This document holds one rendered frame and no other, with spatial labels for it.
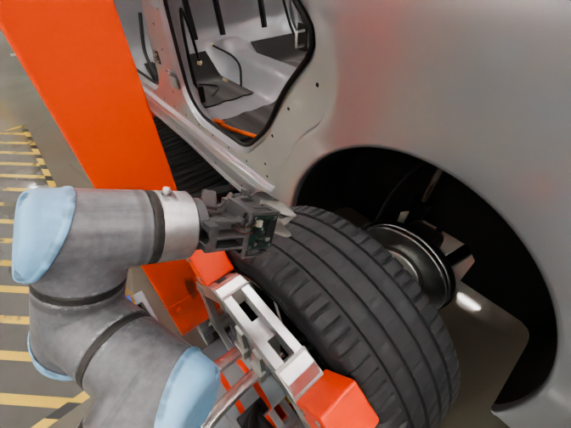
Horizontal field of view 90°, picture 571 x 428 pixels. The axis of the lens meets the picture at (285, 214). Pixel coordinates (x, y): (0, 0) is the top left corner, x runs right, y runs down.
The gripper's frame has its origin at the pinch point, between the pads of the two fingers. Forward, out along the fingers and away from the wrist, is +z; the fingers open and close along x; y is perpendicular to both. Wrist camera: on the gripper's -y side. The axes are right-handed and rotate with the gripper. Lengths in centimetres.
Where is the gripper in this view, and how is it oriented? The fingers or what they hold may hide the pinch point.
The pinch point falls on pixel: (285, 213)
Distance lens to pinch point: 53.4
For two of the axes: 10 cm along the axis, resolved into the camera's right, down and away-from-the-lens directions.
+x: 2.3, -9.3, -2.9
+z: 7.2, -0.3, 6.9
